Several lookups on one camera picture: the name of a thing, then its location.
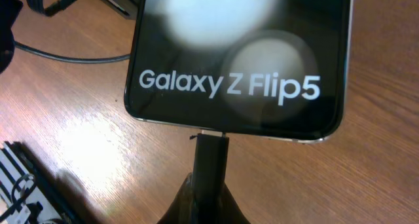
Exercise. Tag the black Galaxy flip phone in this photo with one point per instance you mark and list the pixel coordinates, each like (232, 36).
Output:
(272, 68)

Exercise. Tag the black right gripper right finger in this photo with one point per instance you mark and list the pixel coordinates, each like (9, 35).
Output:
(229, 211)

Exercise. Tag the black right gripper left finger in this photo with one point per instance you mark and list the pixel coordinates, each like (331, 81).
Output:
(179, 211)

